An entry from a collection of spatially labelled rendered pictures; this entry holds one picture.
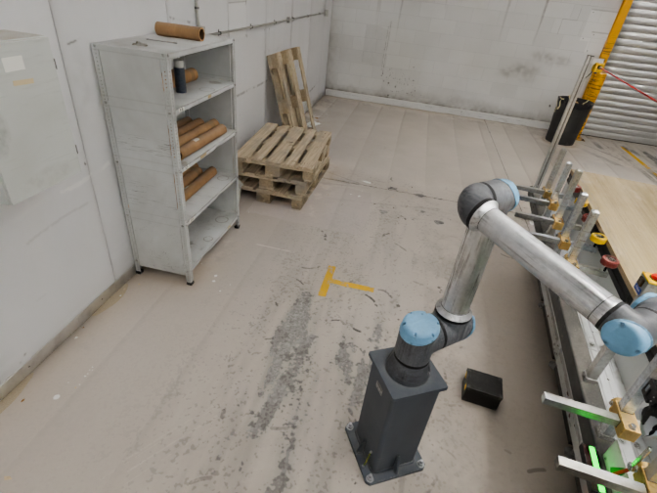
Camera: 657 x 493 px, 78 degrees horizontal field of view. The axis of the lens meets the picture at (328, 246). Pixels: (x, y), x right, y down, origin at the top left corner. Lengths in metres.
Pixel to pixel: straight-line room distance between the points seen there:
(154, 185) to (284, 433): 1.68
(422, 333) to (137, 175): 2.02
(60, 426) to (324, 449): 1.30
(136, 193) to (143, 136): 0.41
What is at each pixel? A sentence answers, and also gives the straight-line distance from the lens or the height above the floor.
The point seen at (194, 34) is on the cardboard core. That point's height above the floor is 1.59.
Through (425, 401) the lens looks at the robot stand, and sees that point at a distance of 1.88.
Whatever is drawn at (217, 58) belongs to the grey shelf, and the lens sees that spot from 3.36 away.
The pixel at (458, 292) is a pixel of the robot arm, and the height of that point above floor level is 1.00.
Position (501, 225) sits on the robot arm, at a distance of 1.30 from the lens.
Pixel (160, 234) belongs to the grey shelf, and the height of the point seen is 0.40.
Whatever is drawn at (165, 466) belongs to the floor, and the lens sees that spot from 2.28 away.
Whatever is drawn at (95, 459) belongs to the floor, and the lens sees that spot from 2.39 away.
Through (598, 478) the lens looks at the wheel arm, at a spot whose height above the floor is 0.86.
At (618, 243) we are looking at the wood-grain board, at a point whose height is 0.90.
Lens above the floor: 1.96
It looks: 33 degrees down
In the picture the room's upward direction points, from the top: 7 degrees clockwise
